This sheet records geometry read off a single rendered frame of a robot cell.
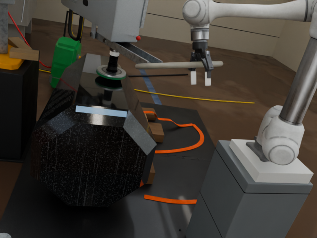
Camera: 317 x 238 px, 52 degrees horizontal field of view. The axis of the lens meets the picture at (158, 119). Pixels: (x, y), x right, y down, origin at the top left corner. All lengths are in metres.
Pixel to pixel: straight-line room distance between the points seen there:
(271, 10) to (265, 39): 6.94
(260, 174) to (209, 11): 0.81
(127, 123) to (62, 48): 2.13
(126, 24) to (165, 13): 5.20
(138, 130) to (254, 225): 0.87
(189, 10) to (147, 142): 0.99
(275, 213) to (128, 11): 1.51
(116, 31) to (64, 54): 1.80
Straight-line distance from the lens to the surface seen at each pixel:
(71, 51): 3.93
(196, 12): 1.42
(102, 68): 2.44
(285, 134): 1.55
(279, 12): 1.62
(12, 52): 2.64
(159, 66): 1.63
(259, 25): 8.34
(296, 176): 1.82
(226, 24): 7.96
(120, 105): 2.05
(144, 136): 2.09
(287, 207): 1.94
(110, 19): 2.22
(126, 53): 2.15
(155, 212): 2.49
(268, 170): 1.73
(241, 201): 1.75
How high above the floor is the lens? 1.69
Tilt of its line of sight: 27 degrees down
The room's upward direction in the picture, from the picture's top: 14 degrees clockwise
